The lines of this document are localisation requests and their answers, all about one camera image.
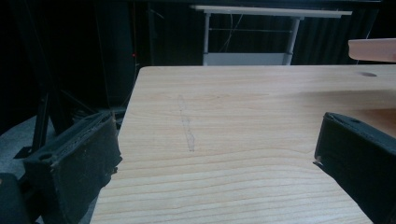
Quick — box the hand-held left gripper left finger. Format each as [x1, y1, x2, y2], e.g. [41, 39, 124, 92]
[21, 111, 123, 224]

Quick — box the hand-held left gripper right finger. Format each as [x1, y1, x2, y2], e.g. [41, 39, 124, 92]
[313, 111, 396, 224]

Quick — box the black metal stand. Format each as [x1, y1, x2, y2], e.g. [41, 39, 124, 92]
[12, 0, 127, 161]

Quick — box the pale pink flat object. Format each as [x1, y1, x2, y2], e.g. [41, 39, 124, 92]
[347, 37, 396, 63]

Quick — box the dark curtain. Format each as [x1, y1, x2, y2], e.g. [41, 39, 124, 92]
[92, 0, 396, 66]

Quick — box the white metal-frame table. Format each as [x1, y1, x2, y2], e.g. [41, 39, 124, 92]
[190, 4, 353, 66]

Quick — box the thin hanging cable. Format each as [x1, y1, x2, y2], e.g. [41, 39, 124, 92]
[217, 13, 245, 54]

